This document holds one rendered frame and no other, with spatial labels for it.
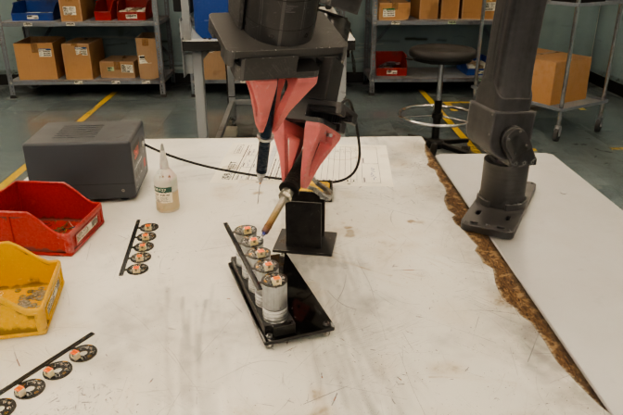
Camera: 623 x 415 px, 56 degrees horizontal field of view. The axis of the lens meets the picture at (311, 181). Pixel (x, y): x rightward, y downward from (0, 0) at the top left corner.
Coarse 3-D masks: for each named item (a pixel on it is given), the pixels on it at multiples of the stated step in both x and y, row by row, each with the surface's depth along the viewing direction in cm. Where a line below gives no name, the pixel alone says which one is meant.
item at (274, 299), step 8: (264, 280) 56; (264, 288) 55; (272, 288) 55; (280, 288) 55; (264, 296) 56; (272, 296) 55; (280, 296) 55; (264, 304) 56; (272, 304) 56; (280, 304) 56; (264, 312) 56; (272, 312) 56; (280, 312) 56; (264, 320) 57; (272, 320) 56; (280, 320) 56
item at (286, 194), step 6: (282, 192) 67; (288, 192) 67; (282, 198) 67; (288, 198) 67; (276, 204) 66; (282, 204) 66; (276, 210) 66; (270, 216) 65; (276, 216) 65; (270, 222) 64; (264, 228) 64; (270, 228) 64
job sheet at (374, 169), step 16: (240, 144) 114; (256, 144) 114; (272, 144) 114; (288, 144) 114; (224, 160) 105; (240, 160) 105; (256, 160) 105; (272, 160) 105; (336, 160) 105; (352, 160) 105; (368, 160) 105; (384, 160) 105; (224, 176) 98; (240, 176) 98; (320, 176) 98; (336, 176) 98; (352, 176) 98; (368, 176) 98; (384, 176) 98
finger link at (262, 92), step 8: (264, 80) 47; (272, 80) 47; (248, 88) 52; (256, 88) 47; (264, 88) 47; (272, 88) 48; (256, 96) 48; (264, 96) 48; (272, 96) 49; (256, 104) 53; (264, 104) 49; (256, 112) 53; (264, 112) 51; (256, 120) 53; (264, 120) 52; (264, 128) 53
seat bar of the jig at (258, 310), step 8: (232, 264) 68; (240, 272) 65; (240, 280) 64; (248, 296) 61; (256, 312) 59; (288, 312) 58; (288, 320) 57; (264, 328) 56; (272, 328) 56; (280, 328) 56; (288, 328) 56
